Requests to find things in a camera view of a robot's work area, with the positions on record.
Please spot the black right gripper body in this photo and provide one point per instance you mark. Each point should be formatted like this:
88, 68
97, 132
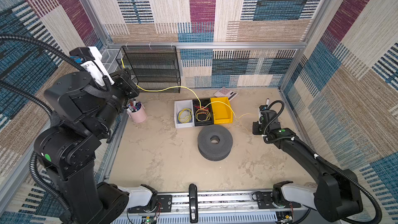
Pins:
258, 129

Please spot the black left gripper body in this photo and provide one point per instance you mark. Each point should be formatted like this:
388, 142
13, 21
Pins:
121, 86

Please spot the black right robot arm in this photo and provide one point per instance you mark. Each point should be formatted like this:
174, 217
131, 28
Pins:
338, 193

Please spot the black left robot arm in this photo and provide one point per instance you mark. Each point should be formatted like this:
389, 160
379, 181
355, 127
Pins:
82, 107

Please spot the black mesh shelf rack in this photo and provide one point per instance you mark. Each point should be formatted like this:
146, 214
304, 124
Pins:
152, 68

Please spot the pink pen cup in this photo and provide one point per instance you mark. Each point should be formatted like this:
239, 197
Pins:
136, 111

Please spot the yellow plastic bin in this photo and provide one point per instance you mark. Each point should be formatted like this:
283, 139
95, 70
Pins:
221, 109

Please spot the black plastic bin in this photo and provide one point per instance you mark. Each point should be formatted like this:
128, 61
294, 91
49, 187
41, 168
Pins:
202, 112

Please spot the white plastic bin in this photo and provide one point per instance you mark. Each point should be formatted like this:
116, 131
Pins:
183, 114

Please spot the white wire mesh basket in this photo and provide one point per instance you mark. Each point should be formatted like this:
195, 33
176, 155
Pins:
109, 59

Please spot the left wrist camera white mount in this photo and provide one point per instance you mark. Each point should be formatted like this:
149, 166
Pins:
90, 59

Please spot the grey perforated cable spool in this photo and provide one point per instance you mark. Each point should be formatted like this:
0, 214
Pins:
215, 142

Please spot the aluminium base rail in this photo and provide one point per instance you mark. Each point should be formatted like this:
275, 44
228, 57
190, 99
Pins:
223, 207

